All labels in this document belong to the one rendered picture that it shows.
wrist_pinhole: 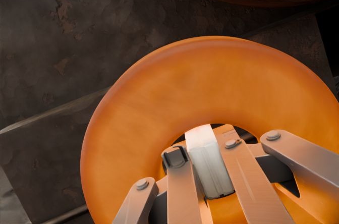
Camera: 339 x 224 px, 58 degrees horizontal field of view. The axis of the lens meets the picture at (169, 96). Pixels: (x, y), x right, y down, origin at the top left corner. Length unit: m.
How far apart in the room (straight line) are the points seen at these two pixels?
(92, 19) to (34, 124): 0.16
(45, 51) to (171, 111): 0.33
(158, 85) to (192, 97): 0.02
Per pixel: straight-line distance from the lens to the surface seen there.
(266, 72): 0.16
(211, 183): 0.16
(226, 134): 0.17
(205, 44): 0.16
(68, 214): 0.46
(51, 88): 0.48
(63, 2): 0.46
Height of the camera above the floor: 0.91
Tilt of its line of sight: 11 degrees down
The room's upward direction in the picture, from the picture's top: 22 degrees counter-clockwise
